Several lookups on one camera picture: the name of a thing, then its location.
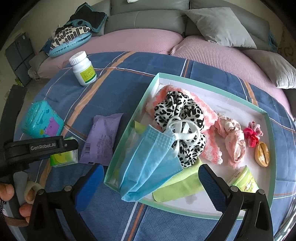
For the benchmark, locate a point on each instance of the dark teal folded clothes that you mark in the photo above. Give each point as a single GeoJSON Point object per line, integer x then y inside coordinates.
{"type": "Point", "coordinates": [86, 16]}

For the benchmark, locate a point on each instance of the grey throw pillow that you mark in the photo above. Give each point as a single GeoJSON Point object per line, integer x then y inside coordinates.
{"type": "Point", "coordinates": [265, 68]}
{"type": "Point", "coordinates": [221, 26]}

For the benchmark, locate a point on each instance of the grey white plush dog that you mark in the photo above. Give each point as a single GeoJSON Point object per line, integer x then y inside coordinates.
{"type": "Point", "coordinates": [131, 1]}

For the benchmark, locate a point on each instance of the purple wipes packet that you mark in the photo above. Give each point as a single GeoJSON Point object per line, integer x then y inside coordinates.
{"type": "Point", "coordinates": [98, 148]}

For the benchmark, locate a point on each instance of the teal toy case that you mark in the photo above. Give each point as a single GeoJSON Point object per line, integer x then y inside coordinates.
{"type": "Point", "coordinates": [42, 121]}

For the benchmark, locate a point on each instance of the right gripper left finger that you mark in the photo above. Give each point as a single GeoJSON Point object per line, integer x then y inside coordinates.
{"type": "Point", "coordinates": [86, 186]}

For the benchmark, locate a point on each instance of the green microfiber cloth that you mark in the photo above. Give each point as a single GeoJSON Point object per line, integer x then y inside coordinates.
{"type": "Point", "coordinates": [181, 185]}

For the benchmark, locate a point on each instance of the green tissue pack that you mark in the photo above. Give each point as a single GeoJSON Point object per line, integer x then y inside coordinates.
{"type": "Point", "coordinates": [64, 159]}
{"type": "Point", "coordinates": [244, 180]}

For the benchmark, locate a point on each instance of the pink white fuzzy sock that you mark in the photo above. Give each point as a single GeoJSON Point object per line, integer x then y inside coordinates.
{"type": "Point", "coordinates": [211, 151]}

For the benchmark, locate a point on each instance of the white pill bottle green label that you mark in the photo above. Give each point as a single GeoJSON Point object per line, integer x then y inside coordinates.
{"type": "Point", "coordinates": [83, 68]}

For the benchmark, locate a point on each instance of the pink sofa seat cover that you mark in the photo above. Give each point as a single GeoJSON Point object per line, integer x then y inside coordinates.
{"type": "Point", "coordinates": [196, 48]}

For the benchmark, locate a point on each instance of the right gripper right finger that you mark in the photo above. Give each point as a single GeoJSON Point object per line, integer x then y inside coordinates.
{"type": "Point", "coordinates": [216, 188]}

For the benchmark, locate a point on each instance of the black white leopard scrunchie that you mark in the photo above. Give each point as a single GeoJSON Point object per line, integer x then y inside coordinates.
{"type": "Point", "coordinates": [180, 115]}

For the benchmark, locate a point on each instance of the blue patterned round cushion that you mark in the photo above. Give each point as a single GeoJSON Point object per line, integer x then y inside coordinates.
{"type": "Point", "coordinates": [68, 39]}

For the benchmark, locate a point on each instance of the pink floral scrunchie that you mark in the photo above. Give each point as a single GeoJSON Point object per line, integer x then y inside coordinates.
{"type": "Point", "coordinates": [231, 131]}

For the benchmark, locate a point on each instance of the grey leather sofa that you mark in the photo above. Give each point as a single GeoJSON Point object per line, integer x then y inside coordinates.
{"type": "Point", "coordinates": [167, 15]}

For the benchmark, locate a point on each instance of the dark grey cabinet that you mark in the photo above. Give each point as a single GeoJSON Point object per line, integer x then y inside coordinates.
{"type": "Point", "coordinates": [18, 54]}

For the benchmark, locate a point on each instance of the blue face mask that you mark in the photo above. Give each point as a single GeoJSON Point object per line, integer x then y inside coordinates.
{"type": "Point", "coordinates": [149, 164]}

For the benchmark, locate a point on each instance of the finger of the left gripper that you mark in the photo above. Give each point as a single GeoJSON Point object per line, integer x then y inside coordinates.
{"type": "Point", "coordinates": [69, 145]}

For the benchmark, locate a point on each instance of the gold hair clip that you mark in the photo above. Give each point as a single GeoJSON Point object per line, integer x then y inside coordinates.
{"type": "Point", "coordinates": [262, 154]}

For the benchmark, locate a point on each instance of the person's left hand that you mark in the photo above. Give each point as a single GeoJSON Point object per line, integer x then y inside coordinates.
{"type": "Point", "coordinates": [25, 200]}

